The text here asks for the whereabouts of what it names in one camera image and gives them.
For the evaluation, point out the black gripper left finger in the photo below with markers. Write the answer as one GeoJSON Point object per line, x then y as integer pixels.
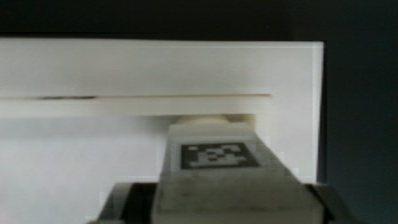
{"type": "Point", "coordinates": [129, 204]}

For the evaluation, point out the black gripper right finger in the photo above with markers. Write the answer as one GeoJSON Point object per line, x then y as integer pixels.
{"type": "Point", "coordinates": [339, 214]}

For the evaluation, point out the white table leg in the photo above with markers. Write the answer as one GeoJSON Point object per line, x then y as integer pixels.
{"type": "Point", "coordinates": [227, 184]}

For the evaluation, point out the white square tabletop panel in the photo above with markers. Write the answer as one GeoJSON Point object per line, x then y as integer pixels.
{"type": "Point", "coordinates": [95, 93]}

